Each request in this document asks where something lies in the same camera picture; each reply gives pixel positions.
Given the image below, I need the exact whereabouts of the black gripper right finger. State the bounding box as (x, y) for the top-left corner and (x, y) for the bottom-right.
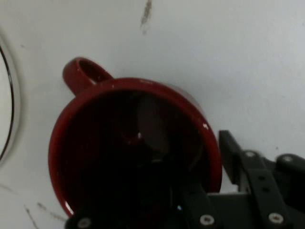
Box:
(183, 129), (305, 229)

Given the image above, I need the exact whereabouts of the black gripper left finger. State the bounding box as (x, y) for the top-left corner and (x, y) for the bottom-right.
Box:
(65, 186), (191, 229)

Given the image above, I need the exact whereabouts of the red ceramic mug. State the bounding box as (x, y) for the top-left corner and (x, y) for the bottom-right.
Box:
(48, 56), (224, 218)

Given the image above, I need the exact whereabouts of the white plate with black rim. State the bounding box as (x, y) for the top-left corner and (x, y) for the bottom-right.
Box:
(0, 27), (24, 169)

